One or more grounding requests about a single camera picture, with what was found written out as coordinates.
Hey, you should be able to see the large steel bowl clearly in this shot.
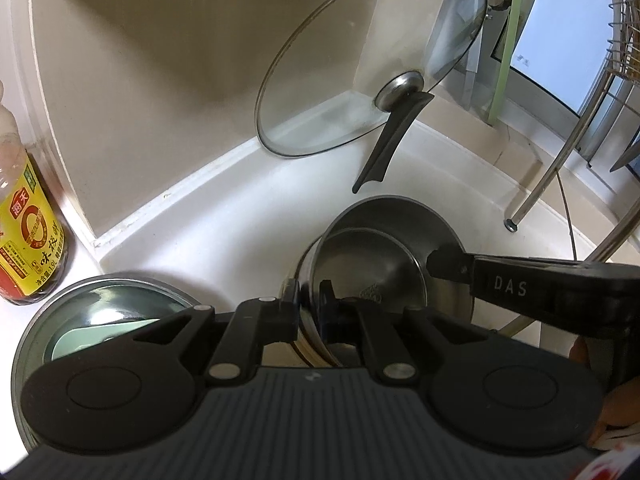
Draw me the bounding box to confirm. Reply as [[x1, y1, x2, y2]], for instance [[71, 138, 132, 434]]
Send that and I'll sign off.
[[280, 195, 476, 368]]

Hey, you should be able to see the red printed white cloth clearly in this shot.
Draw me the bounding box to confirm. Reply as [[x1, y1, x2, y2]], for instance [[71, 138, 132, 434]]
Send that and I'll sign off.
[[575, 442, 640, 480]]

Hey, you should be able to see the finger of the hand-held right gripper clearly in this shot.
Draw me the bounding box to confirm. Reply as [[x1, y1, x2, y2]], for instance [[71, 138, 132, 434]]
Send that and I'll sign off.
[[426, 244, 476, 286]]

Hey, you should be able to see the person's right hand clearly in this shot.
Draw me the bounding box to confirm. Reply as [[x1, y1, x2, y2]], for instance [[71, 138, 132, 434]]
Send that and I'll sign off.
[[570, 335, 640, 453]]

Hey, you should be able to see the glass pot lid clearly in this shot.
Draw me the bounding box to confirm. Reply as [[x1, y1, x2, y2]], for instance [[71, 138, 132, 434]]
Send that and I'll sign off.
[[254, 0, 488, 196]]

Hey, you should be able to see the thin dark cable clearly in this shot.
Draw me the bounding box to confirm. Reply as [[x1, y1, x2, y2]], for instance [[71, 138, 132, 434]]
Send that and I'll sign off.
[[552, 170, 582, 262]]

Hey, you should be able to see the small steel bowl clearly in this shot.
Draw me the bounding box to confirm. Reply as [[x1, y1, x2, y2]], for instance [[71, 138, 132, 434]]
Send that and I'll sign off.
[[307, 227, 431, 313]]

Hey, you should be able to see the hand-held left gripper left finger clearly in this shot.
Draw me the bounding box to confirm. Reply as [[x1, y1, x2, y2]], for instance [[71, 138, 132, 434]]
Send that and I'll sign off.
[[132, 280, 302, 386]]

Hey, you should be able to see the steel wire dish rack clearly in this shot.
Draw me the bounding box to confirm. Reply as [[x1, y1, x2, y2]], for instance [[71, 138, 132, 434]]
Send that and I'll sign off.
[[502, 0, 640, 266]]

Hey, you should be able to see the red handle clear bottle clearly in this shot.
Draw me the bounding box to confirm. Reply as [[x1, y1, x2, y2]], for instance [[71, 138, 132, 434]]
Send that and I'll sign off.
[[0, 77, 71, 306]]

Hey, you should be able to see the aluminium window frame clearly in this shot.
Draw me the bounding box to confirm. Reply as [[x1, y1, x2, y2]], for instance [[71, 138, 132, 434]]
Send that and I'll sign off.
[[487, 0, 631, 158]]

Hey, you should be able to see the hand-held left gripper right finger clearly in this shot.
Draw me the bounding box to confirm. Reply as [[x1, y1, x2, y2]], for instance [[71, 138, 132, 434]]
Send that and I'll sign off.
[[319, 280, 501, 386]]

